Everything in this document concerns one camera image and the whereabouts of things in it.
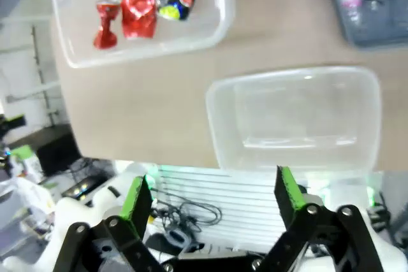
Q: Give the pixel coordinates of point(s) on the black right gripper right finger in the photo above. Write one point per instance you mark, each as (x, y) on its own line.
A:
(287, 198)

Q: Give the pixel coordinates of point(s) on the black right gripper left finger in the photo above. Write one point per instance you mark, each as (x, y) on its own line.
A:
(135, 202)

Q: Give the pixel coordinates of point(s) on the dark patterned plastic basket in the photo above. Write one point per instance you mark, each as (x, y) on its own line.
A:
(376, 34)

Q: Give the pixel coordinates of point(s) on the black device with lights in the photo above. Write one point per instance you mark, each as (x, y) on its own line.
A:
(83, 189)

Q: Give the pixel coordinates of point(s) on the white slatted panel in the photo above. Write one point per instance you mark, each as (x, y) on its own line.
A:
(223, 208)

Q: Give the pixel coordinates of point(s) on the clear plastic bin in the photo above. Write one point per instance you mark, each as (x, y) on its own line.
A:
(191, 39)
(223, 109)

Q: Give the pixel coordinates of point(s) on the crumpled white plastic bag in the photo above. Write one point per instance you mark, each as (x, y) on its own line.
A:
(25, 195)

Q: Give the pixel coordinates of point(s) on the green white carton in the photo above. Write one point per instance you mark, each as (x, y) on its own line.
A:
(28, 160)

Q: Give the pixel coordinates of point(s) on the small crushed red can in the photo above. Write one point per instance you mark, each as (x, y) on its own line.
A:
(105, 37)

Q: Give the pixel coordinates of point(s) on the large crushed red can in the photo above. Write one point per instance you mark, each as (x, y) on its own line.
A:
(137, 14)

